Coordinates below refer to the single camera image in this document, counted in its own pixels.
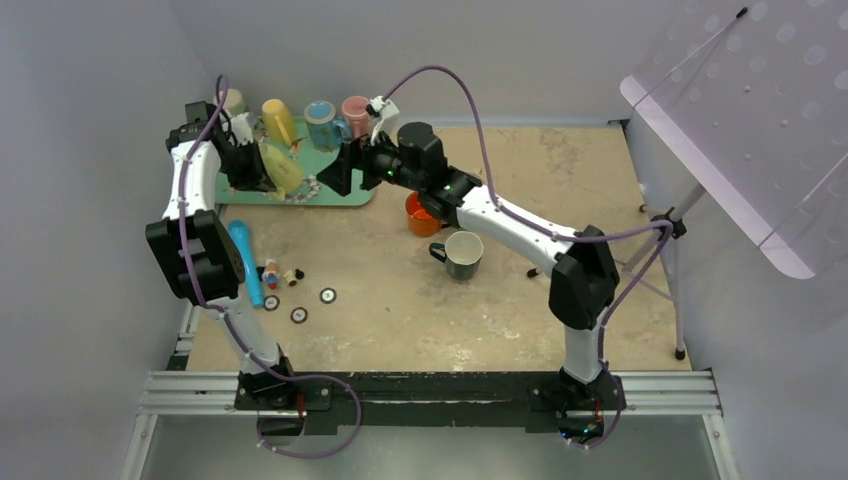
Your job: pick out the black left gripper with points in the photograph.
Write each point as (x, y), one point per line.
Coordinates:
(256, 179)

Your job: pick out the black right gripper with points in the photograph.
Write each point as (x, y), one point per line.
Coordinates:
(339, 176)

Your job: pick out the blue handled mug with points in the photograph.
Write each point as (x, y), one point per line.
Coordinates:
(327, 129)

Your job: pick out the light green mug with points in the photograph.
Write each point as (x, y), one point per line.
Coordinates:
(285, 174)

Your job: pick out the pink ghost mug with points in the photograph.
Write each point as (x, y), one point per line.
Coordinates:
(354, 111)

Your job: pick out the orange mug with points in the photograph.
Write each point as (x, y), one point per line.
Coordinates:
(419, 221)

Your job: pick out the dark green mug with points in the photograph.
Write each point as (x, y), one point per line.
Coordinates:
(460, 254)

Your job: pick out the yellow mug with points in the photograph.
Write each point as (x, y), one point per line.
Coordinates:
(279, 122)

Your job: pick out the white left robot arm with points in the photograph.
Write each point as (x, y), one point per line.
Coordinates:
(194, 250)

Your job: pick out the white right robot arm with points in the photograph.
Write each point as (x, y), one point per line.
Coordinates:
(579, 264)

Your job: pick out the beige tall mug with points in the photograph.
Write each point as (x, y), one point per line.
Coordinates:
(234, 104)

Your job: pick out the green floral tray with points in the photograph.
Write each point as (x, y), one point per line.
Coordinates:
(323, 184)

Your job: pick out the blue plastic tube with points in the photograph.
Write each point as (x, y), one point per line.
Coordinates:
(239, 233)

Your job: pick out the small beige black toy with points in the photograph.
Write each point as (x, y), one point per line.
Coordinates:
(293, 276)

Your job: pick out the small colourful toy figure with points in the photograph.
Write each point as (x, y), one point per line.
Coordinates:
(270, 274)

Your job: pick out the round black white disc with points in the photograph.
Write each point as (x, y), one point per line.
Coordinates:
(328, 295)

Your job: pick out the round dark disc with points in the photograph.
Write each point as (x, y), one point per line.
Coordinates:
(271, 303)

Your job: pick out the round brown white disc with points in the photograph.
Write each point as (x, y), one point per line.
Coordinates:
(299, 315)

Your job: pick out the white tripod stand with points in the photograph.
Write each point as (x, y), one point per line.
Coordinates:
(672, 229)

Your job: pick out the translucent perforated panel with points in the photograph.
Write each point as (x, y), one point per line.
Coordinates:
(751, 97)

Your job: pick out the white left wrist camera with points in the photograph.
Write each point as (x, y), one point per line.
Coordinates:
(240, 128)

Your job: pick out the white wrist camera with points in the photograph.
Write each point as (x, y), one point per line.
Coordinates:
(240, 128)
(384, 114)

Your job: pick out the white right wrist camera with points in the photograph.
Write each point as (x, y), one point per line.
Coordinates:
(384, 114)

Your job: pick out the aluminium frame rail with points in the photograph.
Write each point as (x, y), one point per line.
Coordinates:
(672, 426)

